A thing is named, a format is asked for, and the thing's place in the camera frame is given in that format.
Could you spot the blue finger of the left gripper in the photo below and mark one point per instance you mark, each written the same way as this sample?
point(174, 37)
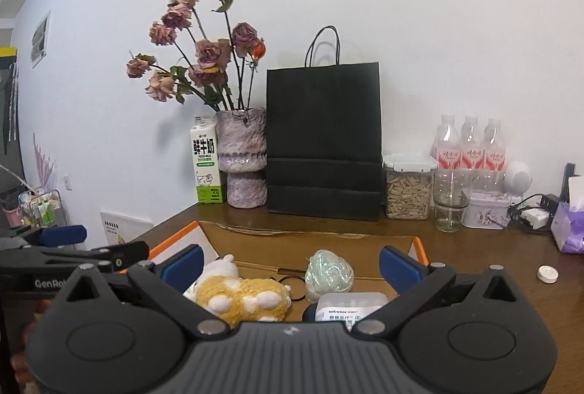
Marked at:
point(63, 236)

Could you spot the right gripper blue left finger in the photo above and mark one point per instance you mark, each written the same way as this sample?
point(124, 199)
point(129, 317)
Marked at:
point(162, 285)

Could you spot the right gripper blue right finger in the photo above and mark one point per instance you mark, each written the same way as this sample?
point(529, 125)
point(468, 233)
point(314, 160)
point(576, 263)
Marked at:
point(419, 288)

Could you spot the clear plastic wipes box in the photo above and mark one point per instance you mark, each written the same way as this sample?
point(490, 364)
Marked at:
point(349, 307)

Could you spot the dark blue pouch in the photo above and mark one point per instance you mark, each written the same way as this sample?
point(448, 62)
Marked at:
point(309, 315)

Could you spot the person's left hand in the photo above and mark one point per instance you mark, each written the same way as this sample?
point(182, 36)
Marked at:
point(18, 361)

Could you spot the yellow plush toy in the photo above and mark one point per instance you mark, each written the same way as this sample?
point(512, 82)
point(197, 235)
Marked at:
point(221, 291)

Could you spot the pale green mesh ball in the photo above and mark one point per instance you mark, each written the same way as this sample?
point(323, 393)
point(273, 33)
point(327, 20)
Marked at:
point(327, 273)

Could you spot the empty glass cup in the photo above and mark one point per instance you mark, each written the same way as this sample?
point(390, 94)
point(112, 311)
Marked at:
point(451, 196)

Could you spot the orange cardboard box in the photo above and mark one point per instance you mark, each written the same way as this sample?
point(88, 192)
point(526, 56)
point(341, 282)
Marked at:
point(285, 255)

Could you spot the clear jar of seeds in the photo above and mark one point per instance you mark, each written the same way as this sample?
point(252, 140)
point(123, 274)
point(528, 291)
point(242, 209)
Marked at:
point(409, 178)

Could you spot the white tin box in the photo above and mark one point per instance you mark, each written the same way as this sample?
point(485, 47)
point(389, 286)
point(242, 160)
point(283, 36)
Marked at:
point(487, 210)

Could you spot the water bottle left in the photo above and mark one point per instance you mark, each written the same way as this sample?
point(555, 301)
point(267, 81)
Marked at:
point(446, 148)

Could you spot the water bottle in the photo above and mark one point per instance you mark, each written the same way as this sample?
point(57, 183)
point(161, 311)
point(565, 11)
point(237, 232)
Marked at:
point(494, 147)
point(471, 147)
point(446, 148)

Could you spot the white round cap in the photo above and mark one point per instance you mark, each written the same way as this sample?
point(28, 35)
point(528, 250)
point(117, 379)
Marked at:
point(547, 274)

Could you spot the white green milk carton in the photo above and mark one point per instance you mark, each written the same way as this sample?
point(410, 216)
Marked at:
point(209, 182)

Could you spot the water bottle middle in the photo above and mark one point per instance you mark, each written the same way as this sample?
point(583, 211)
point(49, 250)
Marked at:
point(471, 147)

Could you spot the purple ceramic vase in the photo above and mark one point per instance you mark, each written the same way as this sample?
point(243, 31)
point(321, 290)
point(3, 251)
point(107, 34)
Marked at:
point(242, 155)

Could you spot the water bottle right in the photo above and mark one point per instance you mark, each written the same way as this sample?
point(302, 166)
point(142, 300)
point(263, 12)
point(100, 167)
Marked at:
point(494, 147)

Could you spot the purple tissue box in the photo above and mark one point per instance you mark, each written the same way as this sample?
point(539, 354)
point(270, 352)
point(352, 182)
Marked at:
point(568, 221)

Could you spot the black paper shopping bag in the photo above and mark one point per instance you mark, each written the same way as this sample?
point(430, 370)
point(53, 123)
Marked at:
point(323, 134)

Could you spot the dried rose bouquet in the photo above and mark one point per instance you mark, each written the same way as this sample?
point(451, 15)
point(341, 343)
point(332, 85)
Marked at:
point(219, 71)

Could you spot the wire storage rack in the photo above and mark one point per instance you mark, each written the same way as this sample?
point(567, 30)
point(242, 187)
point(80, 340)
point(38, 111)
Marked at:
point(42, 209)

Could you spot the white board leaning on wall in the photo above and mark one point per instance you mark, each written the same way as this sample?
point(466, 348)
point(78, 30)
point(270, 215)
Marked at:
point(121, 229)

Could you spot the white power strip with cables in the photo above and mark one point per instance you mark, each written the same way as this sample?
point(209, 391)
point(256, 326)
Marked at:
point(534, 214)

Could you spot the white round camera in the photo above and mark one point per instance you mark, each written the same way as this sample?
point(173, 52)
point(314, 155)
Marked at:
point(517, 178)

